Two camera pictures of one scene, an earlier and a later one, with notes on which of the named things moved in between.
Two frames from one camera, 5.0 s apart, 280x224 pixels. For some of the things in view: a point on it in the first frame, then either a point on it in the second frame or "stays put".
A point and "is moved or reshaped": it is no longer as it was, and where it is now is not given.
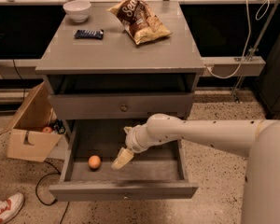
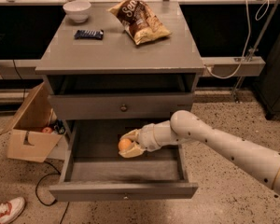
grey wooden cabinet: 97,72 stays put
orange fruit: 94,161 is moved or reshaped
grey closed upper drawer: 120,106 stays put
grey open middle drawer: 92,147 stays put
